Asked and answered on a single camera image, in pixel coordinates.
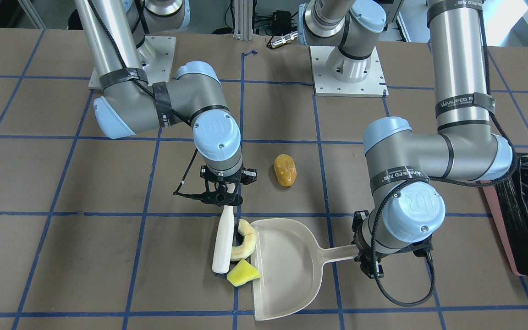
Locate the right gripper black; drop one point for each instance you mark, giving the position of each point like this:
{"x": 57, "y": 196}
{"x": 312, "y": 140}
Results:
{"x": 250, "y": 174}

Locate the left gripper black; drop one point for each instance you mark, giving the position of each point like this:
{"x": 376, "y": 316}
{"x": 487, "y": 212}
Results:
{"x": 362, "y": 264}

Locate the curved melon rind piece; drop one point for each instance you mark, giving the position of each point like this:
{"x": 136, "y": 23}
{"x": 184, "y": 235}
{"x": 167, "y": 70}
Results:
{"x": 247, "y": 247}

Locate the orange potato-like object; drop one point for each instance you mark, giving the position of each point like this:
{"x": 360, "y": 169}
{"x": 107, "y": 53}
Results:
{"x": 285, "y": 170}

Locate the beige hand brush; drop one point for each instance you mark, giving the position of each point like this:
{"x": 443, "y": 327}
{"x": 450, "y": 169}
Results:
{"x": 224, "y": 241}

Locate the beige dustpan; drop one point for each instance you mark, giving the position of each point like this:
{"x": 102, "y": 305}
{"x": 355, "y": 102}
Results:
{"x": 291, "y": 263}

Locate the yellow green sponge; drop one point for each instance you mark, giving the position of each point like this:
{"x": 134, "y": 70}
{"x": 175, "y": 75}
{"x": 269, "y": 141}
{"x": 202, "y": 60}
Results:
{"x": 242, "y": 273}

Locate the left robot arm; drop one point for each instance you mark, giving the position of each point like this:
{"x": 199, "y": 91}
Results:
{"x": 401, "y": 163}

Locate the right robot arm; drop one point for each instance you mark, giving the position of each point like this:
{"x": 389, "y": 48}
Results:
{"x": 139, "y": 95}

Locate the silver cylinder connector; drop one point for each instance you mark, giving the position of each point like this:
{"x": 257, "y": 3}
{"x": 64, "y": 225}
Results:
{"x": 279, "y": 41}

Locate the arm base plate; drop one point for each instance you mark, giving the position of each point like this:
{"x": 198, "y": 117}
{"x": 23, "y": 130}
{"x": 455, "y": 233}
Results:
{"x": 336, "y": 75}
{"x": 156, "y": 55}

